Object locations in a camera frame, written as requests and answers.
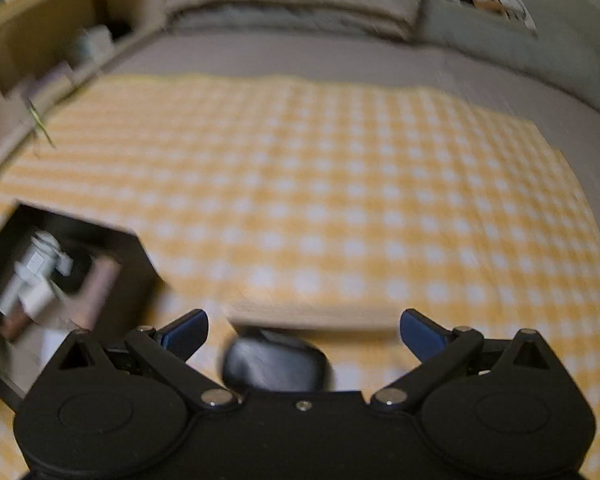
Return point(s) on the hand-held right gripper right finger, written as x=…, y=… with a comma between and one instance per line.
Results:
x=420, y=332

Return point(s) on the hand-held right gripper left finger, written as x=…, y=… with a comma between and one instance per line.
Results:
x=187, y=332

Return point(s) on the black box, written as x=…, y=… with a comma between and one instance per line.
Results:
x=130, y=270

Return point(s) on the black oval case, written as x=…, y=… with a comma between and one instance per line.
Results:
x=275, y=362

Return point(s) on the tan board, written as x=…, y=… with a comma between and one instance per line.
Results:
x=310, y=316

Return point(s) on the clear packaged white tube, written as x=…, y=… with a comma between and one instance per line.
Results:
x=36, y=264

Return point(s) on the white cylindrical object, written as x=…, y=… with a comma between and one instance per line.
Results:
x=10, y=302

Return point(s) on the yellow checkered cloth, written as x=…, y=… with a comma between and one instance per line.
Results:
x=330, y=185

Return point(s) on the green ribbon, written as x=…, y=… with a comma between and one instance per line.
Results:
x=40, y=122

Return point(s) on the purple box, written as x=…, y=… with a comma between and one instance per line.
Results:
x=52, y=81

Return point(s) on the bed with grey sheet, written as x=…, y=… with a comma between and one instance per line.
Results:
x=280, y=57

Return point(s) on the beige stepped cardboard organizer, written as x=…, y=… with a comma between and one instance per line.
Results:
x=0, y=110

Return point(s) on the white box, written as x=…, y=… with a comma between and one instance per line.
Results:
x=94, y=44

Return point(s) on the wooden shelf unit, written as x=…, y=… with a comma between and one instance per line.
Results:
x=10, y=25

